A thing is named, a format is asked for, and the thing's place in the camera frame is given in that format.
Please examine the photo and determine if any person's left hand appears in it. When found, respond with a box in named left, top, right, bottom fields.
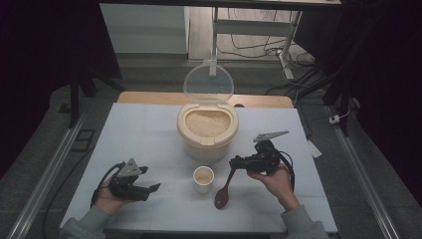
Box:
left=94, top=177, right=134, bottom=217

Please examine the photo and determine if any person's right hand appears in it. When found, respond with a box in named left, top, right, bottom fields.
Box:
left=246, top=162, right=302, bottom=213

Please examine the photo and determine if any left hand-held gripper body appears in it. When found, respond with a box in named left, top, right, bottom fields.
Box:
left=107, top=157, right=151, bottom=202

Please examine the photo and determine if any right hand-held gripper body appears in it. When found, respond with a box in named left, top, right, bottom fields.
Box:
left=243, top=129, right=290, bottom=176

